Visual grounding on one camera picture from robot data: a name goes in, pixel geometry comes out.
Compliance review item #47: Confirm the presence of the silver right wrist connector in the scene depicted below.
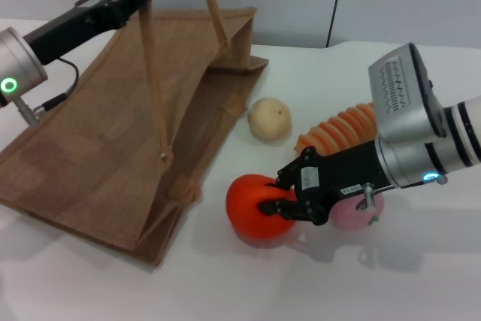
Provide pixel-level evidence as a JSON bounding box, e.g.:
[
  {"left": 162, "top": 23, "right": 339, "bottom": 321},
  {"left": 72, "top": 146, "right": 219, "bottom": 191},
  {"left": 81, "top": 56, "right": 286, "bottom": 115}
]
[{"left": 355, "top": 182, "right": 377, "bottom": 212}]

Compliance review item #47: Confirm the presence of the orange toy fruit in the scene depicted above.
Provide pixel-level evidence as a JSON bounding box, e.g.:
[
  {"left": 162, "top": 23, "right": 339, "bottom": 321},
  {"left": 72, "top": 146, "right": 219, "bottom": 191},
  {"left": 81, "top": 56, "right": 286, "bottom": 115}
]
[{"left": 225, "top": 173, "right": 298, "bottom": 250}]

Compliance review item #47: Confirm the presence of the beige round toy fruit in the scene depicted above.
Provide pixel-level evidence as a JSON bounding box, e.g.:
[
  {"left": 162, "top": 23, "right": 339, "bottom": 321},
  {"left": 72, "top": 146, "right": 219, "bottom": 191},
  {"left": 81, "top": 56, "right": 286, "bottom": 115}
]
[{"left": 247, "top": 97, "right": 292, "bottom": 143}]

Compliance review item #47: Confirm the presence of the pink toy peach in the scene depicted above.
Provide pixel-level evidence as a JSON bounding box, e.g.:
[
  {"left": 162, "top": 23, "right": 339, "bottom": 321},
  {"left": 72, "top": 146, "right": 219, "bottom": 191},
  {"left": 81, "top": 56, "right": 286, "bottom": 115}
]
[{"left": 329, "top": 191, "right": 386, "bottom": 230}]

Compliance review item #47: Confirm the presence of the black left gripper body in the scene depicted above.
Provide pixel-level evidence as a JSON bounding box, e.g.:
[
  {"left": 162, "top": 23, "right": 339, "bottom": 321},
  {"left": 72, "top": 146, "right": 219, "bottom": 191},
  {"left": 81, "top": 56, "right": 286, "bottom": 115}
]
[{"left": 22, "top": 0, "right": 137, "bottom": 66}]

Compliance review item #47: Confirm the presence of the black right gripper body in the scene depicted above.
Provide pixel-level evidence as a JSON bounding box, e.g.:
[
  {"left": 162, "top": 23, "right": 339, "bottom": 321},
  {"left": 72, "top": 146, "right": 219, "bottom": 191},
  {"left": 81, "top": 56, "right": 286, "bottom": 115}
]
[{"left": 295, "top": 139, "right": 389, "bottom": 226}]

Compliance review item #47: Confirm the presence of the striped toy bread loaf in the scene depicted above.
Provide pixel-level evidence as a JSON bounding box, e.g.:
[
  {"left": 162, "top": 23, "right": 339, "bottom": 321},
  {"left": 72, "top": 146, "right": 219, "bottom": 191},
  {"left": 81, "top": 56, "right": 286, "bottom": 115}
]
[{"left": 295, "top": 101, "right": 377, "bottom": 157}]

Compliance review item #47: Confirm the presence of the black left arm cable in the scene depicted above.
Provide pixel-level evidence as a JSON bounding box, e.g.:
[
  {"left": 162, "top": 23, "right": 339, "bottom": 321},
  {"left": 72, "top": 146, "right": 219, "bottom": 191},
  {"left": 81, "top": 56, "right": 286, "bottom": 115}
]
[{"left": 14, "top": 56, "right": 80, "bottom": 127}]

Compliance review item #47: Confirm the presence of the brown jute handbag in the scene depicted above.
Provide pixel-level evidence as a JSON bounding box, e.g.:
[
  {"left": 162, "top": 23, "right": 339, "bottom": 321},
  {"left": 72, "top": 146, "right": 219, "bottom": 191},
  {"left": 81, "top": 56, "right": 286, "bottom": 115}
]
[{"left": 0, "top": 0, "right": 270, "bottom": 268}]

